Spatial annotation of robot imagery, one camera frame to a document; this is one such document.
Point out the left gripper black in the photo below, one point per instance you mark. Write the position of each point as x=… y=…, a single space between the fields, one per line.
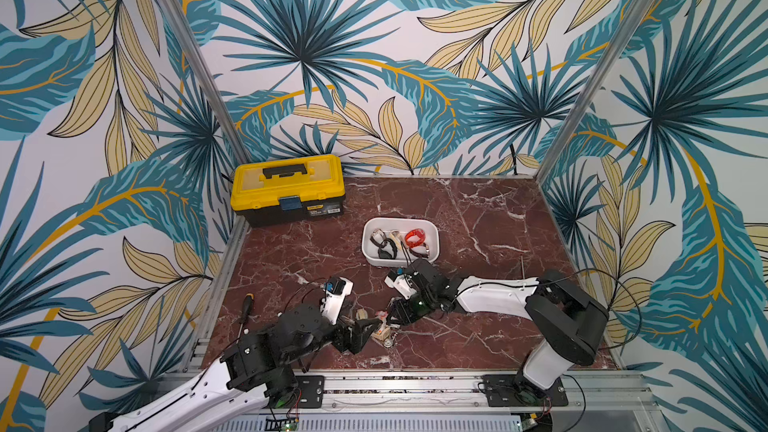
x=344 y=344

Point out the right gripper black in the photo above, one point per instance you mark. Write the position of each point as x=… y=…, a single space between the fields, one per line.
x=405 y=304

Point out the dark brown leather watch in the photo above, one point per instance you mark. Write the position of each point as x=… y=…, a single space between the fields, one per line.
x=421 y=251

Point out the cream square-face watch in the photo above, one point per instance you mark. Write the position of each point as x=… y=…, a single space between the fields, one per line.
x=397 y=236

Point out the rose gold brown-strap watch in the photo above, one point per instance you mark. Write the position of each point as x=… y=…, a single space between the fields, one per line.
x=378 y=237

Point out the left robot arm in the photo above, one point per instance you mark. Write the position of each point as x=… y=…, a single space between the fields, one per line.
x=253 y=373

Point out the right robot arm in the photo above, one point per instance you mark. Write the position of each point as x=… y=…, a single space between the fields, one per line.
x=570 y=321

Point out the white plastic storage box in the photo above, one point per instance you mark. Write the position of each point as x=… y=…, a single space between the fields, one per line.
x=403 y=225

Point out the black yellow screwdriver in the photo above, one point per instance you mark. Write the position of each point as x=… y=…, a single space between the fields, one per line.
x=246 y=308

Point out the yellow and black toolbox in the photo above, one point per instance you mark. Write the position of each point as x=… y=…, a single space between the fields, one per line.
x=288 y=190

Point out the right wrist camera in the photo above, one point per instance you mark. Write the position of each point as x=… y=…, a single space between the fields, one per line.
x=397 y=279

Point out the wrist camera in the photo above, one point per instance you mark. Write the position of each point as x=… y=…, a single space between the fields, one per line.
x=397 y=279
x=336 y=290

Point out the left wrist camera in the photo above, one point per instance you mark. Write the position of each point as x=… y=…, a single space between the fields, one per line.
x=336 y=290

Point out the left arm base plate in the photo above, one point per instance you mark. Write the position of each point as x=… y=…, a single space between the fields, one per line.
x=302 y=392

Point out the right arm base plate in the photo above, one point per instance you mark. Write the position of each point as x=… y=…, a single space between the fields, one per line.
x=506 y=390

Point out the aluminium front rail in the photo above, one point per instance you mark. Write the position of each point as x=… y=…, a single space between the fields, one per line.
x=601 y=400

